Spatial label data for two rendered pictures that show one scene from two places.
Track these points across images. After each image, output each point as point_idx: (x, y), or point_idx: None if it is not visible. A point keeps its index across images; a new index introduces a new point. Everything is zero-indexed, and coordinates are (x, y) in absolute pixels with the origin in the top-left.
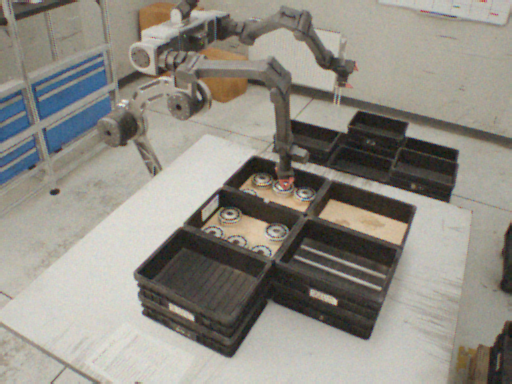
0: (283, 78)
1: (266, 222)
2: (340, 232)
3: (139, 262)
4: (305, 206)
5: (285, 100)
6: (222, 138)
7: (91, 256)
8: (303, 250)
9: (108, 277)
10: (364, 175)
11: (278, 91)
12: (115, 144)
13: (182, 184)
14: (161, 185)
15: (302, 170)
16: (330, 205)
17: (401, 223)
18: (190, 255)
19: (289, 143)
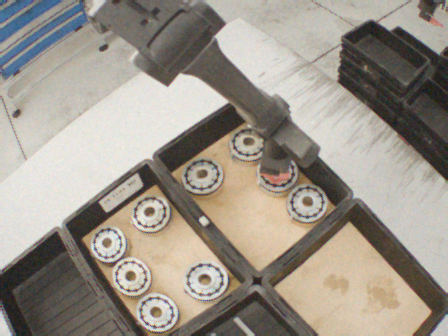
0: (168, 23)
1: (208, 246)
2: (297, 334)
3: (51, 225)
4: (297, 228)
5: (189, 73)
6: (257, 28)
7: (18, 195)
8: (236, 325)
9: (20, 233)
10: (441, 136)
11: (143, 62)
12: (99, 32)
13: (156, 99)
14: (130, 96)
15: (316, 157)
16: (341, 237)
17: (424, 307)
18: (74, 263)
19: (272, 123)
